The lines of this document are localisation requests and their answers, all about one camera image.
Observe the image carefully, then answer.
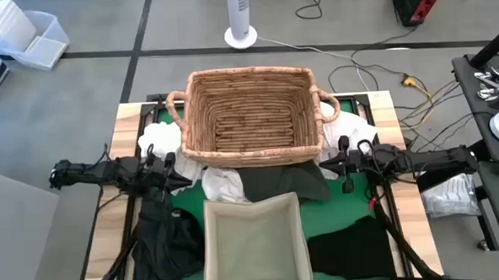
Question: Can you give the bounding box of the small white garment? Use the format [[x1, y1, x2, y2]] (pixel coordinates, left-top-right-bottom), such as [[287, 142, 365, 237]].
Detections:
[[200, 164, 253, 206]]

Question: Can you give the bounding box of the black metal table frame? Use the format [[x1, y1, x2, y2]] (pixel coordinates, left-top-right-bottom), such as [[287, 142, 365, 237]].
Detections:
[[106, 82, 412, 280]]

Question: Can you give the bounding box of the woven wicker basket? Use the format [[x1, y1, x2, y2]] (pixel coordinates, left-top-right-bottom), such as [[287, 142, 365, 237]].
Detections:
[[164, 62, 343, 172]]

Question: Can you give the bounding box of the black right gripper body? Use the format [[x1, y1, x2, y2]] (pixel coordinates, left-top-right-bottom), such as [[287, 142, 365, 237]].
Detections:
[[351, 146, 378, 180]]

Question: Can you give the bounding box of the pile of metal cutlery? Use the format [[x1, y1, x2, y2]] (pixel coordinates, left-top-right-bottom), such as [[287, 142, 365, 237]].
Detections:
[[473, 63, 499, 104]]

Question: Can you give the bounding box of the white fan cable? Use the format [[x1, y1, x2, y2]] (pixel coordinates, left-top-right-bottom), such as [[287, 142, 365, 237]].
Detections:
[[256, 31, 372, 96]]

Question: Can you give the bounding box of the green table mat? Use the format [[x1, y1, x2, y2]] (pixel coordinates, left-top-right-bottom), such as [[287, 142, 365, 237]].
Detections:
[[153, 95, 398, 280]]

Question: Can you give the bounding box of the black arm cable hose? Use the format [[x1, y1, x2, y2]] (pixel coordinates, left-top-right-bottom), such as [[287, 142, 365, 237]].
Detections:
[[83, 227, 142, 280], [367, 177, 441, 280]]

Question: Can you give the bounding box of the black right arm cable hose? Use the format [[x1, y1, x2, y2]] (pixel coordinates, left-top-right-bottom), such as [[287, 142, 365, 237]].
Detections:
[[367, 177, 441, 280]]

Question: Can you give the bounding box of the beige fabric storage bin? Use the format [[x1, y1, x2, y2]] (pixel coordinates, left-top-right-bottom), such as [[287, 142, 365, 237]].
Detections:
[[199, 191, 314, 280]]

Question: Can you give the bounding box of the large white garment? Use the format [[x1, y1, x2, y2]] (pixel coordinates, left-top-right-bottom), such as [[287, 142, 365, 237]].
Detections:
[[314, 99, 381, 180]]

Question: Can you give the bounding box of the clear plastic storage bin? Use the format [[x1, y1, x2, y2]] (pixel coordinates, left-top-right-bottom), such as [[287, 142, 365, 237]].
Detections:
[[0, 8, 72, 74]]

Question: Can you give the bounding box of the clear plastic bag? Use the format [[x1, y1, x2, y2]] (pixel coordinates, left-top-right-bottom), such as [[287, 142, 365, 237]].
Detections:
[[419, 172, 481, 220]]

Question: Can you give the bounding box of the white tower fan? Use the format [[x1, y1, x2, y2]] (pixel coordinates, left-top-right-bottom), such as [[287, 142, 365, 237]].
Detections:
[[222, 0, 259, 51]]

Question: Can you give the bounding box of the long black garment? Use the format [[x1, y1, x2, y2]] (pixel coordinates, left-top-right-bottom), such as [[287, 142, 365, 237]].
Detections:
[[128, 186, 208, 280]]

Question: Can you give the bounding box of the dark green garment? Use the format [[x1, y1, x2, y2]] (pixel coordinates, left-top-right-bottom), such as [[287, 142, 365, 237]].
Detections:
[[235, 159, 333, 206]]

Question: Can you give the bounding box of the black stand pole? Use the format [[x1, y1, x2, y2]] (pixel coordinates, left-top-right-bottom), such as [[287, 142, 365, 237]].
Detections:
[[467, 21, 499, 69]]

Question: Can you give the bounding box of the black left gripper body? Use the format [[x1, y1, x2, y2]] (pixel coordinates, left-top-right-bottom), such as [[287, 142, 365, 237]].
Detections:
[[142, 158, 168, 192]]

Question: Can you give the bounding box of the folded black garment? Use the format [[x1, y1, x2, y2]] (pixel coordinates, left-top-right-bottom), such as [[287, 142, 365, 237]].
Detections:
[[305, 213, 396, 280]]

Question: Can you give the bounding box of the bundle of floor cables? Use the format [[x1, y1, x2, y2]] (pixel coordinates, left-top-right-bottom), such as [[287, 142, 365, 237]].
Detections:
[[392, 76, 494, 153]]

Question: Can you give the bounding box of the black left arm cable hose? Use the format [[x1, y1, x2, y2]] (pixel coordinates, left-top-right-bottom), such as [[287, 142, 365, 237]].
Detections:
[[83, 227, 142, 280]]

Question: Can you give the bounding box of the looped black floor cable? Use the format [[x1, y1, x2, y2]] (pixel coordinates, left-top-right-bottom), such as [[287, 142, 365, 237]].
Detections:
[[294, 0, 339, 21]]

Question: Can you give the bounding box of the white crumpled garment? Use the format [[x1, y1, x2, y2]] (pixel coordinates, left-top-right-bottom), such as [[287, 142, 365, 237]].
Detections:
[[137, 119, 207, 199]]

